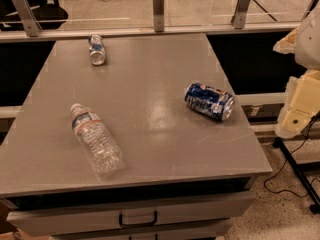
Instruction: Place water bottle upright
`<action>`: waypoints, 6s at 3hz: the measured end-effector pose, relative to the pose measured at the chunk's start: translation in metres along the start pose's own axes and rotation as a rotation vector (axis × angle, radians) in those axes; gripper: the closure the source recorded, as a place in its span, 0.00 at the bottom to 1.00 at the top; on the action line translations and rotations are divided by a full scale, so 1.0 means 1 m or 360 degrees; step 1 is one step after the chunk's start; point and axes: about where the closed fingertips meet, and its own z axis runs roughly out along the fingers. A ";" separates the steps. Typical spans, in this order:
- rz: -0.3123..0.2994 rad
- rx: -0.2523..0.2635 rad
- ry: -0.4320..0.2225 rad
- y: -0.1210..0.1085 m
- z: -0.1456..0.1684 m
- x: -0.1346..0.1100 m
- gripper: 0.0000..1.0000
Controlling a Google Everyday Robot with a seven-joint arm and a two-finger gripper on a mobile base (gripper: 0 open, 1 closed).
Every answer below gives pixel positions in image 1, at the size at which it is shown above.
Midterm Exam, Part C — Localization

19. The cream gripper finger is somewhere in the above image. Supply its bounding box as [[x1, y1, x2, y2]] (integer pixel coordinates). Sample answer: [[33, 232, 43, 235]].
[[273, 28, 299, 54], [275, 69, 320, 139]]

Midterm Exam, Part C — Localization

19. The clear plastic water bottle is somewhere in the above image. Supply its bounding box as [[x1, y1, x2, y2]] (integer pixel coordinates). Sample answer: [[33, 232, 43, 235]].
[[71, 103, 124, 174]]

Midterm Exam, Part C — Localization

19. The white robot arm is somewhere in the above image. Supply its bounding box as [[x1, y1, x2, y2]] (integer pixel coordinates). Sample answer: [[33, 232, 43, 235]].
[[273, 8, 320, 139]]

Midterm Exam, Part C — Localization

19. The black stand leg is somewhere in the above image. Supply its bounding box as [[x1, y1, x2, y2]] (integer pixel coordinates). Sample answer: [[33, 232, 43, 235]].
[[273, 137, 320, 214]]

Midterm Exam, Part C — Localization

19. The blue soda can right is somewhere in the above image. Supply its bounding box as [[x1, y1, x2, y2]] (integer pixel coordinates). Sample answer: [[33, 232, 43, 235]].
[[184, 83, 235, 122]]

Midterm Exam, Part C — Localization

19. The grey lower drawer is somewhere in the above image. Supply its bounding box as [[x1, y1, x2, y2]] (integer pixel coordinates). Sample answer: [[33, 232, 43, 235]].
[[50, 219, 232, 240]]

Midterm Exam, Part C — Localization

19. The clear acrylic barrier panel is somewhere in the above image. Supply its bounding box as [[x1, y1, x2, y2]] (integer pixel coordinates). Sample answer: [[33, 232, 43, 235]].
[[6, 0, 318, 30]]

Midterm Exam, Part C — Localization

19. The blue silver soda can far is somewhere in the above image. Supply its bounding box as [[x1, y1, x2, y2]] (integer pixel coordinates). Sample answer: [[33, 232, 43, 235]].
[[88, 34, 106, 66]]

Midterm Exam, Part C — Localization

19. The black office chair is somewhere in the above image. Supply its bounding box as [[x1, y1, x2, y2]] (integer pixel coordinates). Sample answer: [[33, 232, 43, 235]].
[[0, 0, 68, 31]]

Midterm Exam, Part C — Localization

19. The grey table drawer upper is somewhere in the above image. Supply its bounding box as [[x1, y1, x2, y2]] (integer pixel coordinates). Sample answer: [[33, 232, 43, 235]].
[[7, 191, 255, 236]]

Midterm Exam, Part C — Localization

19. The metal bracket right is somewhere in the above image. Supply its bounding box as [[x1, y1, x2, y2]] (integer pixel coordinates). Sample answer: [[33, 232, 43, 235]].
[[231, 0, 251, 29]]

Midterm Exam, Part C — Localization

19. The metal bracket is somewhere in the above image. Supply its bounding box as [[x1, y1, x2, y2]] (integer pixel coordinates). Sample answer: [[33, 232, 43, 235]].
[[152, 0, 164, 32], [231, 0, 251, 29], [11, 0, 42, 37]]

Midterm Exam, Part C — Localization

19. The black cable on floor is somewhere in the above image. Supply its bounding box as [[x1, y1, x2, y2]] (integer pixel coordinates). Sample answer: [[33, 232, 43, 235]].
[[263, 112, 320, 199]]

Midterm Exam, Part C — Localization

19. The metal bracket middle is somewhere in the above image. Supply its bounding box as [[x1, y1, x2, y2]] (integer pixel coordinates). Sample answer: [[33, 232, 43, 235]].
[[152, 0, 164, 32]]

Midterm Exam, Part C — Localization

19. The black drawer handle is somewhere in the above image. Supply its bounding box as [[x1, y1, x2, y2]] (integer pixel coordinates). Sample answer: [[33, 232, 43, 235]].
[[118, 211, 158, 228]]

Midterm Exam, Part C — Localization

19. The metal bracket left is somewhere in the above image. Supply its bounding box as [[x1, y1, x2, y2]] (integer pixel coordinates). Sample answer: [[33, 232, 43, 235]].
[[11, 0, 42, 37]]

